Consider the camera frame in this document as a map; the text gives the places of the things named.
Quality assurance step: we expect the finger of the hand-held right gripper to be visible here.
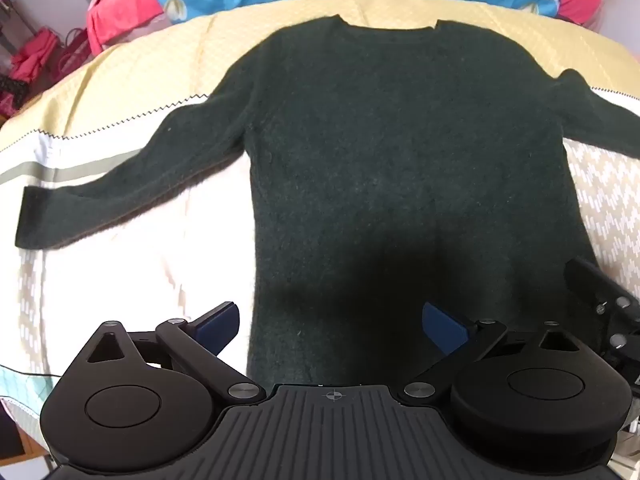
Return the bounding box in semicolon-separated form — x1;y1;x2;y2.
606;332;640;397
563;257;640;322

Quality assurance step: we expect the dark patterned bag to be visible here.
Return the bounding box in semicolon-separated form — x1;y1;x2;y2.
0;74;30;117

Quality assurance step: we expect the pink cloth bag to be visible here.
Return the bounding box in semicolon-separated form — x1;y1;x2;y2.
10;27;66;82

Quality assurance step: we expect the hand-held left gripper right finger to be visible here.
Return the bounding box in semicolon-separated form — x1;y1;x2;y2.
402;302;577;405

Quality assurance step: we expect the pink tote bag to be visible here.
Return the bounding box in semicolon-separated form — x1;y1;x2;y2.
56;27;92;74

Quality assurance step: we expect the red pink pillow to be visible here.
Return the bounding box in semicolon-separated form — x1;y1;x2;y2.
86;0;601;57

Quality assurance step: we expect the light teal sheet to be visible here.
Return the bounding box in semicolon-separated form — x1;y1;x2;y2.
0;364;66;413

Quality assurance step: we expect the yellow cream zigzag bedspread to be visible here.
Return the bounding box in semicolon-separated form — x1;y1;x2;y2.
0;0;640;413

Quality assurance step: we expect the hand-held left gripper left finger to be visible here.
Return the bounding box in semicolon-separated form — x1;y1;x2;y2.
87;301;267;406

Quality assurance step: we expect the dark green sweater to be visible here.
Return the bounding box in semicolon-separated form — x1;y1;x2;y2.
15;14;640;390

